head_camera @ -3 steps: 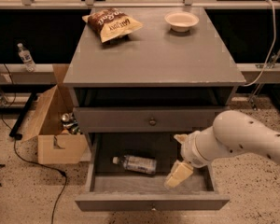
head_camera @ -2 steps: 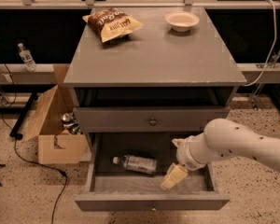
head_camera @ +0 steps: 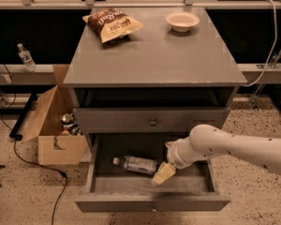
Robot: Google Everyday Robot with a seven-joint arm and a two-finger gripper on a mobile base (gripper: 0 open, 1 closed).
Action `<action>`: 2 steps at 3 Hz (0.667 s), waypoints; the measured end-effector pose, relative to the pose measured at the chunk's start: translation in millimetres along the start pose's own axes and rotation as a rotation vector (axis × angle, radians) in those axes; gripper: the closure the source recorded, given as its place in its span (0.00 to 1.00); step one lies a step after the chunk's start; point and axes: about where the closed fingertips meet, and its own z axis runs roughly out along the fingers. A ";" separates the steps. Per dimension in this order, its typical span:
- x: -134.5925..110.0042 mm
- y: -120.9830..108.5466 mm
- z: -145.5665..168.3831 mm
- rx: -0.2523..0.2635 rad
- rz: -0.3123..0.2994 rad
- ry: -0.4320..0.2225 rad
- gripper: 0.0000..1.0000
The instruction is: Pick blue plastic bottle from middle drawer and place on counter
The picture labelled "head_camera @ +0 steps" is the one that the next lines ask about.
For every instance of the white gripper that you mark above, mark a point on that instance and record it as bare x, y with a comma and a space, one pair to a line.
174, 156

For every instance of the clear blue plastic bottle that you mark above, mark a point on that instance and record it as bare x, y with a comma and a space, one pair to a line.
136, 164

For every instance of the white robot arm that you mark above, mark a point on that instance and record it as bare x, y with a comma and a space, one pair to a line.
205, 141

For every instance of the round metal drawer knob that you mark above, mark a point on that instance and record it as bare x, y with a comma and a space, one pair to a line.
152, 122

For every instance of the closed grey upper drawer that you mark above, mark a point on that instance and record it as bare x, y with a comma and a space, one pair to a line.
136, 120

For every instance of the open grey lower drawer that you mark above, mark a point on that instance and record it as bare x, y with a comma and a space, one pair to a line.
109, 188

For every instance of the grey wooden drawer cabinet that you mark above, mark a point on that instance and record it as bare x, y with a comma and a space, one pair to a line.
154, 67

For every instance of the clear water bottle on ledge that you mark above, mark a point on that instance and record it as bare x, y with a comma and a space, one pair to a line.
26, 57

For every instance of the metal cans in box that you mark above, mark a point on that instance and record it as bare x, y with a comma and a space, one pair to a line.
70, 125

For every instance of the open cardboard box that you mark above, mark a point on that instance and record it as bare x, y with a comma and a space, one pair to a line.
54, 146

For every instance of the white paper bowl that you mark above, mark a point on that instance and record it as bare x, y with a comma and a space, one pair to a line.
182, 21

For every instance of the brown chip bag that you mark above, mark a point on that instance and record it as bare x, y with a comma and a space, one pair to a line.
112, 23

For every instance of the black metal table leg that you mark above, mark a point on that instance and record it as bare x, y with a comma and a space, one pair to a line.
14, 133

